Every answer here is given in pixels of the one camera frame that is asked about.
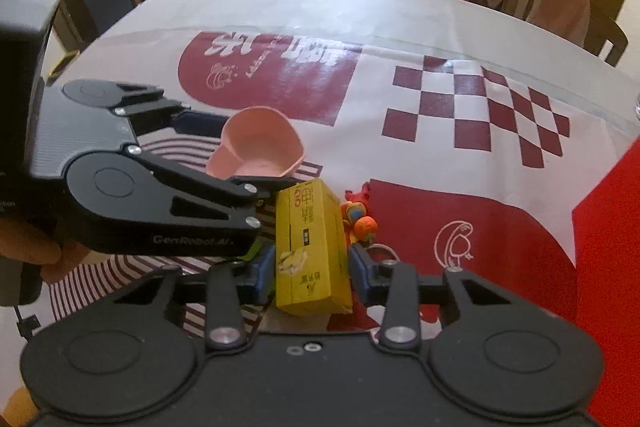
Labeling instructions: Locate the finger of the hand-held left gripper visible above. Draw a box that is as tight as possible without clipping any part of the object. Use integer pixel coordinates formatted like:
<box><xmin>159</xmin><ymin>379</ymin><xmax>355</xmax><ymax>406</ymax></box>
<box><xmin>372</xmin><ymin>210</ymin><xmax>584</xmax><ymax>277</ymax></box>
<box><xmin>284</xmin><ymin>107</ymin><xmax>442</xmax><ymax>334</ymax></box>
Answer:
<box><xmin>114</xmin><ymin>83</ymin><xmax>229</xmax><ymax>138</ymax></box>
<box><xmin>139</xmin><ymin>153</ymin><xmax>274</xmax><ymax>234</ymax></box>

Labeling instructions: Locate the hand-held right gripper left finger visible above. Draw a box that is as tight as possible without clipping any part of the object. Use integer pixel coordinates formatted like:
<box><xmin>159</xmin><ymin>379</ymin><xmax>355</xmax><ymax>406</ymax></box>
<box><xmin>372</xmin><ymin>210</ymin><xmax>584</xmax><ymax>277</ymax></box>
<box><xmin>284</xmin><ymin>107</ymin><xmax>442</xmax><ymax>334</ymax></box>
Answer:
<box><xmin>114</xmin><ymin>245</ymin><xmax>277</xmax><ymax>351</ymax></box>

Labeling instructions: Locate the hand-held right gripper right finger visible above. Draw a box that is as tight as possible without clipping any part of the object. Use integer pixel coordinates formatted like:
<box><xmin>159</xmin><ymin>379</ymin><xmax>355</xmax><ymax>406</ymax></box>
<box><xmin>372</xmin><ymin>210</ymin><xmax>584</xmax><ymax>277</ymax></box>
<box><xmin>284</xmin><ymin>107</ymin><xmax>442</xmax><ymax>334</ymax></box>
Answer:
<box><xmin>347</xmin><ymin>245</ymin><xmax>517</xmax><ymax>352</ymax></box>

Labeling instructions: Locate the pink plastic scoop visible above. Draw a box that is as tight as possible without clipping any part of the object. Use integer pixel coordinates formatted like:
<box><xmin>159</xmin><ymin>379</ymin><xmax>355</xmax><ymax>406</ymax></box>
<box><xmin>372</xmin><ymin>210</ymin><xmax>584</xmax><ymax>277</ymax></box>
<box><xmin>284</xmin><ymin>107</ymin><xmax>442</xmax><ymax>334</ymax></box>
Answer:
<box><xmin>204</xmin><ymin>105</ymin><xmax>307</xmax><ymax>180</ymax></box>

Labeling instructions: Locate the yellow carton box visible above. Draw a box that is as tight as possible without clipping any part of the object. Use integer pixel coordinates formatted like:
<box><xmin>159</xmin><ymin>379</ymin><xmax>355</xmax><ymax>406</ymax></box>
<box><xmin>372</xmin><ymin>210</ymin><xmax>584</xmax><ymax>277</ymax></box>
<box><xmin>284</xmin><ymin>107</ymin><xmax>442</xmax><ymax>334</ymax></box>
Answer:
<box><xmin>274</xmin><ymin>179</ymin><xmax>354</xmax><ymax>316</ymax></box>

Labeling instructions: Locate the person's left hand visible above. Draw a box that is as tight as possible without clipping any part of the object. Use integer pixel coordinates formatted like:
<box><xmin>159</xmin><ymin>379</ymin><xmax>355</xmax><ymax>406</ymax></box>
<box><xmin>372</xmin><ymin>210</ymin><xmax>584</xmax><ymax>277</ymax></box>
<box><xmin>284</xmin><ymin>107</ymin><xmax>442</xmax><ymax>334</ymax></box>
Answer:
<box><xmin>0</xmin><ymin>217</ymin><xmax>94</xmax><ymax>281</ymax></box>

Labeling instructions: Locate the red white printed sheet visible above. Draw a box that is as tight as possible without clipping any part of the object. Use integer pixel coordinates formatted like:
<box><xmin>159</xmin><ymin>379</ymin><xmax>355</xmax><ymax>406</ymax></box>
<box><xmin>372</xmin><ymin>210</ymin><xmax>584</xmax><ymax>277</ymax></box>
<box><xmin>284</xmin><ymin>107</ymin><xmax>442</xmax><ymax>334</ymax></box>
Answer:
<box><xmin>47</xmin><ymin>27</ymin><xmax>640</xmax><ymax>338</ymax></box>

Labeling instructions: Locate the round striped mat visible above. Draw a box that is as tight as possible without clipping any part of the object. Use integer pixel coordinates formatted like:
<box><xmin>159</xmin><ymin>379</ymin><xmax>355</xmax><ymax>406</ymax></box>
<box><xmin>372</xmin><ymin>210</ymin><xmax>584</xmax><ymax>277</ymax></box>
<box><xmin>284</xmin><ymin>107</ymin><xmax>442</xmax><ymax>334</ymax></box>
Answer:
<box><xmin>49</xmin><ymin>136</ymin><xmax>327</xmax><ymax>339</ymax></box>

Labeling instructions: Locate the pink towel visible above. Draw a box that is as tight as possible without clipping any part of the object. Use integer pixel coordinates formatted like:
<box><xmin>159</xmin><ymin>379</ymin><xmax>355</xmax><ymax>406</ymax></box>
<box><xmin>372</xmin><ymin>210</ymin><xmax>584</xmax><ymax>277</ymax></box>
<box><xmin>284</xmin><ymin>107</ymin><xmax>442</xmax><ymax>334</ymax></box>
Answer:
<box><xmin>526</xmin><ymin>0</ymin><xmax>592</xmax><ymax>48</ymax></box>

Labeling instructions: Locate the wooden chair with towel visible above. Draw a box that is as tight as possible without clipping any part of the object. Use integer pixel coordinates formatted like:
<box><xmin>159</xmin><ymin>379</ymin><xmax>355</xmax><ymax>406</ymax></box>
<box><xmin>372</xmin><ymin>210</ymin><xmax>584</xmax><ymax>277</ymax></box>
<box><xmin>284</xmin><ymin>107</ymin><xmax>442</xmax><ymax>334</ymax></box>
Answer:
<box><xmin>501</xmin><ymin>0</ymin><xmax>629</xmax><ymax>68</ymax></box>

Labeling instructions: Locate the orange toy keychain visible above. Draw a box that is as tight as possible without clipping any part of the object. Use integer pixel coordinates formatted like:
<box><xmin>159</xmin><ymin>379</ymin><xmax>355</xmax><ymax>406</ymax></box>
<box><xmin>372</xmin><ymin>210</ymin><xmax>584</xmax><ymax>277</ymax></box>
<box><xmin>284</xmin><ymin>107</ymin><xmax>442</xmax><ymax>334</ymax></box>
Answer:
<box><xmin>341</xmin><ymin>189</ymin><xmax>397</xmax><ymax>264</ymax></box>

